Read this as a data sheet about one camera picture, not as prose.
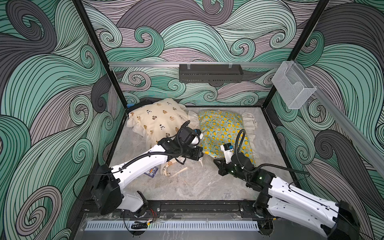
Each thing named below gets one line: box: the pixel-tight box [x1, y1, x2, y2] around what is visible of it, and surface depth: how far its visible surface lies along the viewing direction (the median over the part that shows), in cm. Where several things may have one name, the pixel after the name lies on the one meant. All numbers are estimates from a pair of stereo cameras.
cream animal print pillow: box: [127, 99, 201, 150], surface depth 95 cm
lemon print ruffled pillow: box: [198, 109, 258, 165], surface depth 94 cm
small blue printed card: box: [143, 166, 158, 178], surface depth 86 cm
